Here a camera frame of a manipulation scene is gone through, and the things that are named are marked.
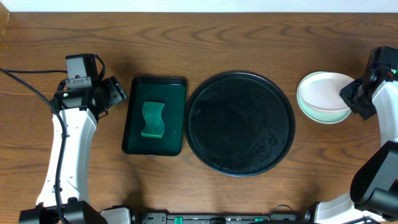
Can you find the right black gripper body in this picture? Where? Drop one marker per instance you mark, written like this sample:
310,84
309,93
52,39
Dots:
358,95

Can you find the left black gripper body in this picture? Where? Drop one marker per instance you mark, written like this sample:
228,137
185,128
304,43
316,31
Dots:
115,90

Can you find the white plate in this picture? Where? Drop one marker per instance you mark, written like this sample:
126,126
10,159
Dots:
321,91

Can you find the mint plate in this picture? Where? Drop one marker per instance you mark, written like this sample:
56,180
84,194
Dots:
318,96
322,117

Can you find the green sponge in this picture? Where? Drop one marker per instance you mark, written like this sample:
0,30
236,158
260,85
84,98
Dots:
154,124

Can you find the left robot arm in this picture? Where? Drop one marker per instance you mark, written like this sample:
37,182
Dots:
64,197

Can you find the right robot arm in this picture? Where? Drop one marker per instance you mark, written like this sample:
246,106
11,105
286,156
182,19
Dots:
373,193

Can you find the black rectangular tray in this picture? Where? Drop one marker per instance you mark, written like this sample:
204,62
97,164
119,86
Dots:
172,92

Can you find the black round tray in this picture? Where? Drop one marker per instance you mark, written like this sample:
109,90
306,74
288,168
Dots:
239,123

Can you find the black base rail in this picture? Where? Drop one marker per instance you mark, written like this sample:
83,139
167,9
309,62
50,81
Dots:
202,219

